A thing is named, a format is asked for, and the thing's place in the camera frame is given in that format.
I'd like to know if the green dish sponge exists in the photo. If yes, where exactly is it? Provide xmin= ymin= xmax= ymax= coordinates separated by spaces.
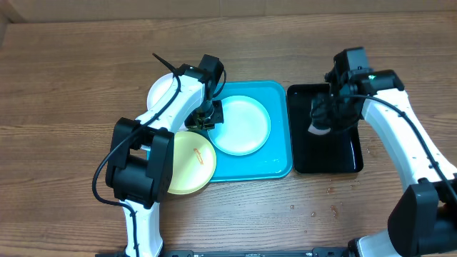
xmin=308 ymin=124 xmax=331 ymax=136

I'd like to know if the teal plastic tray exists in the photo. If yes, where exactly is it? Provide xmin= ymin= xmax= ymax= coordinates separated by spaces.
xmin=211 ymin=81 xmax=293 ymax=183

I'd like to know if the black plastic water tray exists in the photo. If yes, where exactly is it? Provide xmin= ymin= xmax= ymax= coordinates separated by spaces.
xmin=286 ymin=84 xmax=363 ymax=174

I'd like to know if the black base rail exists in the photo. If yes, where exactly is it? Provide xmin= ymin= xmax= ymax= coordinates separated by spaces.
xmin=159 ymin=247 xmax=356 ymax=257

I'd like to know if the light blue round plate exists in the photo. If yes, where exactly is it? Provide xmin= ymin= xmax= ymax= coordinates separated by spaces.
xmin=208 ymin=96 xmax=271 ymax=156

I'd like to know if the yellow-green round plate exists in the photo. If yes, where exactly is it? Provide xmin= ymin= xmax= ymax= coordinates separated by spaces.
xmin=168 ymin=131 xmax=217 ymax=195

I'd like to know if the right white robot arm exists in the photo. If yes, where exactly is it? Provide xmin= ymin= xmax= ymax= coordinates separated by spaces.
xmin=309 ymin=69 xmax=456 ymax=256

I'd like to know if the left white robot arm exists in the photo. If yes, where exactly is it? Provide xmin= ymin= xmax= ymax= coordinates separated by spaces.
xmin=95 ymin=61 xmax=226 ymax=256

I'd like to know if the white round plate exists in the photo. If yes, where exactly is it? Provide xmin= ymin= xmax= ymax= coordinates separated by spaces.
xmin=146 ymin=73 xmax=187 ymax=133

